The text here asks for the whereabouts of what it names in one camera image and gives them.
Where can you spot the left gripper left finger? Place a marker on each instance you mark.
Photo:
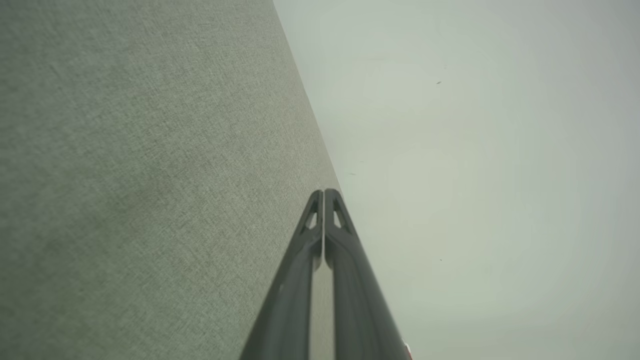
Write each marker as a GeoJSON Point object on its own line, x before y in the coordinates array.
{"type": "Point", "coordinates": [290, 310]}

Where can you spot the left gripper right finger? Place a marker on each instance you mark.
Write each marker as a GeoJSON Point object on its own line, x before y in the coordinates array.
{"type": "Point", "coordinates": [360, 310]}

